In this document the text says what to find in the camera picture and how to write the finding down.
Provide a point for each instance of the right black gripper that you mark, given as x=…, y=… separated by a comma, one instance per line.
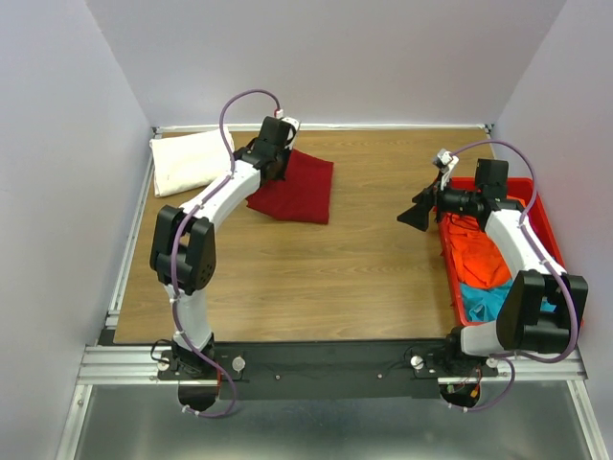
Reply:
x=418, y=215

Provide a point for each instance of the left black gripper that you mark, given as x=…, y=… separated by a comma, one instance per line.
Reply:
x=281, y=174

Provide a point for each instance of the dark red t shirt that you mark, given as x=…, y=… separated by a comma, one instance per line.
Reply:
x=304, y=194

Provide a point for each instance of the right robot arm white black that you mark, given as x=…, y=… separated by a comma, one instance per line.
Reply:
x=540, y=317

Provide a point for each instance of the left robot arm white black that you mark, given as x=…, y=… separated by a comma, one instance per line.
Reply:
x=183, y=253

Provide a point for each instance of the orange t shirt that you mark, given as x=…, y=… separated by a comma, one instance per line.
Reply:
x=476, y=258

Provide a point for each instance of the folded white t shirt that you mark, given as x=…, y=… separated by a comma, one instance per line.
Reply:
x=187, y=162

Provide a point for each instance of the red plastic bin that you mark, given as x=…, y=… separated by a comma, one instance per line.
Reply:
x=520, y=187

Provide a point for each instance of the teal t shirt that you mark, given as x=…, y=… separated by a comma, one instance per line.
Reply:
x=483, y=305

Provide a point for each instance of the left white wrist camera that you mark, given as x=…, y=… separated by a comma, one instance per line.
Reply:
x=293, y=127

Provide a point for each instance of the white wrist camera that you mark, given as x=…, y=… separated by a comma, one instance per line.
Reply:
x=445, y=161
x=293, y=127

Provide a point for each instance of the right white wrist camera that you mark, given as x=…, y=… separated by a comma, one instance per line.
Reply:
x=445, y=161

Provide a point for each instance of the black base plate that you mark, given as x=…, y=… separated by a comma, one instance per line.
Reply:
x=314, y=370

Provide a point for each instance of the aluminium frame rail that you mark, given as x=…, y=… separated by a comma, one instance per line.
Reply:
x=362, y=275

